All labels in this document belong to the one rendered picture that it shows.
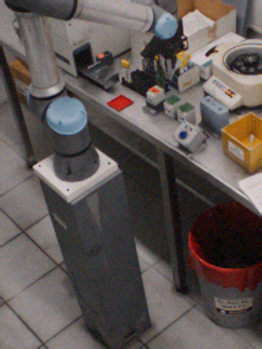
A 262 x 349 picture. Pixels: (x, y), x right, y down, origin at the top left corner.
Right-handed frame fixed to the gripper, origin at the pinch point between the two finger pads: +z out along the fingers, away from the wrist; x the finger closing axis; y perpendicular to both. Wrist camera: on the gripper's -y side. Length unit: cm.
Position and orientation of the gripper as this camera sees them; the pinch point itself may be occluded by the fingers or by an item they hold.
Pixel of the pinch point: (168, 74)
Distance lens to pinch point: 229.9
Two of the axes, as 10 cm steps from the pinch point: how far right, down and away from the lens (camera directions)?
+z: 1.1, 7.1, 7.0
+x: -6.4, -4.9, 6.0
